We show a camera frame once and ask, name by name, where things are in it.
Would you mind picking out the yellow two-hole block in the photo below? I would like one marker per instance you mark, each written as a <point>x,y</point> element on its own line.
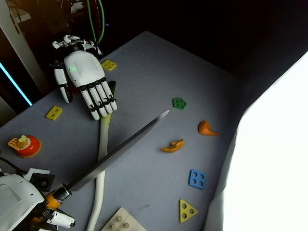
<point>54,113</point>

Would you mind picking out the wooden peg board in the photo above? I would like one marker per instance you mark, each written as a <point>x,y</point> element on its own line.
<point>120,221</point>

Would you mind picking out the red toy piece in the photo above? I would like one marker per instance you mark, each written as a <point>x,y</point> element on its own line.
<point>73,90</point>

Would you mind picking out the green pentagon five-hole block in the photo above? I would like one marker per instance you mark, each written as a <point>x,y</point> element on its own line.
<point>179,104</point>

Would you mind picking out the orange toy chicken drumstick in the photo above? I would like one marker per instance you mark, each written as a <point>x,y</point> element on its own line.
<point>204,128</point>

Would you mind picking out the yellow triangle three-hole block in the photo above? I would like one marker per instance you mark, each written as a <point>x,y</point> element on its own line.
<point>185,211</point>

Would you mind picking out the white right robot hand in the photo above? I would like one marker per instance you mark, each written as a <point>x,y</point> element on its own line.
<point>14,199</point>

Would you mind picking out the long leek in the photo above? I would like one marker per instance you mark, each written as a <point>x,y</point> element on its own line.
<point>103,134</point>

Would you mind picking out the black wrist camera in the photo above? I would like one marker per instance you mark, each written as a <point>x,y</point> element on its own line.
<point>43,183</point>

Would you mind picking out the blue square four-hole block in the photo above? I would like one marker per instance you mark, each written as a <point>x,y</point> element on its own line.
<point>197,179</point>

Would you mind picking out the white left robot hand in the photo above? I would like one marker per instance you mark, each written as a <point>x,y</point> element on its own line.
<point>84,69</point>

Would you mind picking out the cyan light strip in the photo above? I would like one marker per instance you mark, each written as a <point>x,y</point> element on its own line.
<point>14,81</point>

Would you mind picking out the orange toy cake with waffle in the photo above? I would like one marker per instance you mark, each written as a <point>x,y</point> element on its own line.
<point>26,146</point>

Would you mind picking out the white upright panel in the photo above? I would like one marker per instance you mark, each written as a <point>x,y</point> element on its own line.
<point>21,48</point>

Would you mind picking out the yellow square four-hole block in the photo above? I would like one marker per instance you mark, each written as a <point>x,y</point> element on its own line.
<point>108,65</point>

